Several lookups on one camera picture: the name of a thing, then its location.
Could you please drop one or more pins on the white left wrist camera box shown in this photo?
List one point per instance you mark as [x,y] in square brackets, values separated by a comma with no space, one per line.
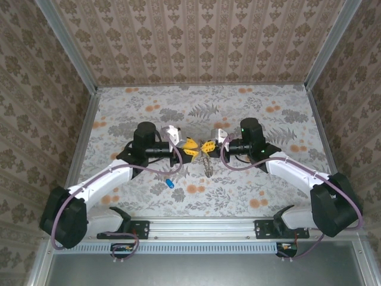
[174,135]

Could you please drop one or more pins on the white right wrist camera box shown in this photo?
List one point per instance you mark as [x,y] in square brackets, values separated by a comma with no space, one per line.
[219,137]

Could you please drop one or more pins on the aluminium frame post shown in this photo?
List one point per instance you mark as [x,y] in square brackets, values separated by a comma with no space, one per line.
[331,44]
[69,44]

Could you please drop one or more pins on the aluminium table side rail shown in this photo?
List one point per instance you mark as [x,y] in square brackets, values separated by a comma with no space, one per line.
[78,152]
[316,113]

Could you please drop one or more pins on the floral patterned table cover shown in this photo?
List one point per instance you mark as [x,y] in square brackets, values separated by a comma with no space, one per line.
[208,205]

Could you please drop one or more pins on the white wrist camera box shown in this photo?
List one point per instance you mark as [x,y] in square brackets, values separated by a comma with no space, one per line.
[174,135]
[219,137]

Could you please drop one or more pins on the blue key tag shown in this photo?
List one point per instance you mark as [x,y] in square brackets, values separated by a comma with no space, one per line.
[169,183]

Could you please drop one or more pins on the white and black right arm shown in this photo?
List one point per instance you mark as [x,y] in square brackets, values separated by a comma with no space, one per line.
[291,171]

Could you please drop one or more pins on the grey metal panel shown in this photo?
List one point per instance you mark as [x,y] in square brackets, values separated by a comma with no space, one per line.
[202,271]

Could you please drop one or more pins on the metal keyring with small rings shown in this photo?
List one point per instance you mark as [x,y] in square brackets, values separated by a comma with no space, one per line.
[208,167]

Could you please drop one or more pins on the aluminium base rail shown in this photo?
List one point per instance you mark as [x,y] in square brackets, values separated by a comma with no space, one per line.
[202,228]

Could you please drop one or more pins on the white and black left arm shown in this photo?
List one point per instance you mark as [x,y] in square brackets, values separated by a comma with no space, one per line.
[104,181]

